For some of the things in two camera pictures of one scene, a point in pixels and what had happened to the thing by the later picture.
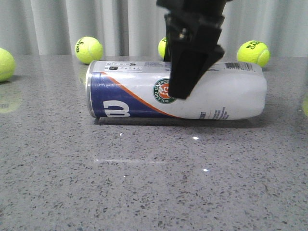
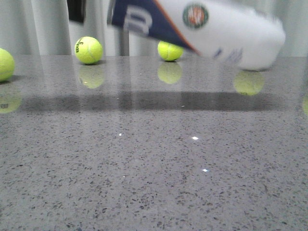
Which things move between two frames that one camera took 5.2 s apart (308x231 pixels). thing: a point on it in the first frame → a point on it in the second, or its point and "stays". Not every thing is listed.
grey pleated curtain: [135, 27] stays
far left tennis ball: [7, 65] stays
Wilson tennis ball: [88, 49] stays
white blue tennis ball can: [140, 90] → [244, 33]
